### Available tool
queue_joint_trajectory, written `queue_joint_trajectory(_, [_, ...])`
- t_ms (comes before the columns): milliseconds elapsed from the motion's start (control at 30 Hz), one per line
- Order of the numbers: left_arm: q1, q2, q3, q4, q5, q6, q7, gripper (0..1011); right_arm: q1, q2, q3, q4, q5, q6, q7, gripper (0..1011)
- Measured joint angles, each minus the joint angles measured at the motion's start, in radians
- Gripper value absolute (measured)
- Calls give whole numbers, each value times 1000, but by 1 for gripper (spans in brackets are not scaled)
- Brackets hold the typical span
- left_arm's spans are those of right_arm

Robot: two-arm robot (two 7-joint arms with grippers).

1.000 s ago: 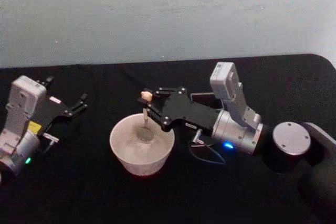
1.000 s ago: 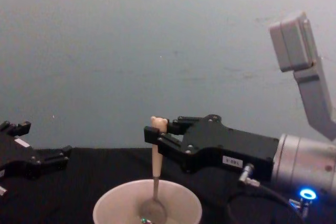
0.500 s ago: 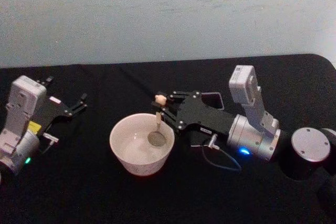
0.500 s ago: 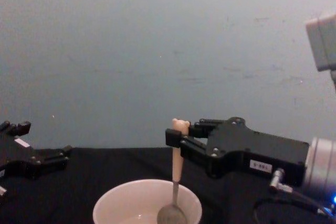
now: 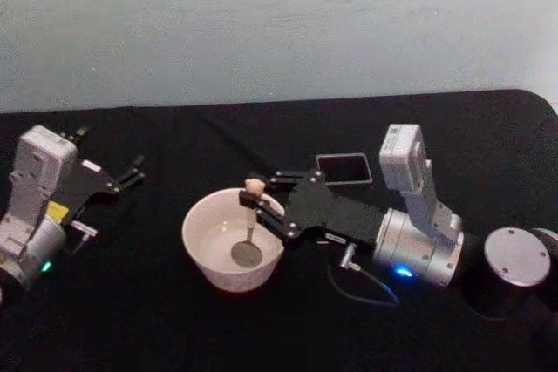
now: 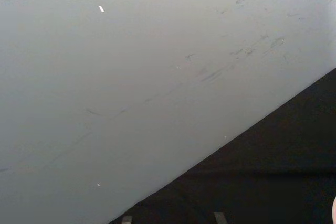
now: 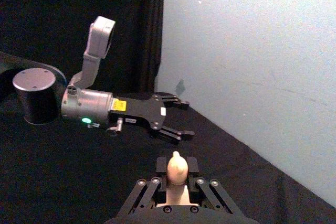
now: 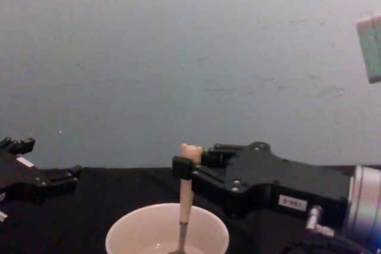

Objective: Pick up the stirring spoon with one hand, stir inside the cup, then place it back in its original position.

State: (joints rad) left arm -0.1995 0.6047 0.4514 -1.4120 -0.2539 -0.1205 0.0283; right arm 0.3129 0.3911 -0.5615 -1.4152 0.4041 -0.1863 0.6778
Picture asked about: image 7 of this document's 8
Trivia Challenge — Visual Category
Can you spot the thin cable with silver plug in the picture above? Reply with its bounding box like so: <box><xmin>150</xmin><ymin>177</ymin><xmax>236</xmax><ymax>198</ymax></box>
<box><xmin>106</xmin><ymin>117</ymin><xmax>124</xmax><ymax>137</ymax></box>

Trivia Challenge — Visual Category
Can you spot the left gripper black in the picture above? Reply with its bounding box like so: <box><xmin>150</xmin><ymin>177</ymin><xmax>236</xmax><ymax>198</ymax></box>
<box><xmin>109</xmin><ymin>92</ymin><xmax>196</xmax><ymax>146</ymax></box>

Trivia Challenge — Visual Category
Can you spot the black curtain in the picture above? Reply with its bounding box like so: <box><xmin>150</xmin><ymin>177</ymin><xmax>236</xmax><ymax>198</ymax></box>
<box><xmin>0</xmin><ymin>0</ymin><xmax>165</xmax><ymax>96</ymax></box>

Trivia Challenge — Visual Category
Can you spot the black table cloth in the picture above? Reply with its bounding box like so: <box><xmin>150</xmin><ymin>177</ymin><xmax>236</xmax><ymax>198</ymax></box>
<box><xmin>0</xmin><ymin>50</ymin><xmax>336</xmax><ymax>224</ymax></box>

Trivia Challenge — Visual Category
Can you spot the small white plastic piece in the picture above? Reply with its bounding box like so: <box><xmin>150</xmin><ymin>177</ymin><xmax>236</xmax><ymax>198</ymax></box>
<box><xmin>156</xmin><ymin>151</ymin><xmax>199</xmax><ymax>208</ymax></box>

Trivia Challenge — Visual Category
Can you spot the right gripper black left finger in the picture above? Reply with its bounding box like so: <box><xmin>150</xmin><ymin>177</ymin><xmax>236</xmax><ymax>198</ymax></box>
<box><xmin>119</xmin><ymin>156</ymin><xmax>168</xmax><ymax>215</ymax></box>

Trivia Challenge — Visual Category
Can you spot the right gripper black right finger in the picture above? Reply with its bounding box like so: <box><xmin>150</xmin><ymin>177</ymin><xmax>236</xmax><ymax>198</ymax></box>
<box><xmin>185</xmin><ymin>156</ymin><xmax>237</xmax><ymax>215</ymax></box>

